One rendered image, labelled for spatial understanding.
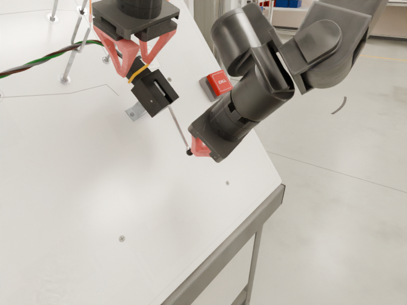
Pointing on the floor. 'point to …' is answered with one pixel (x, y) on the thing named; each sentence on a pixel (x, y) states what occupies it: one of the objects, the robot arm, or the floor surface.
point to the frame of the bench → (244, 298)
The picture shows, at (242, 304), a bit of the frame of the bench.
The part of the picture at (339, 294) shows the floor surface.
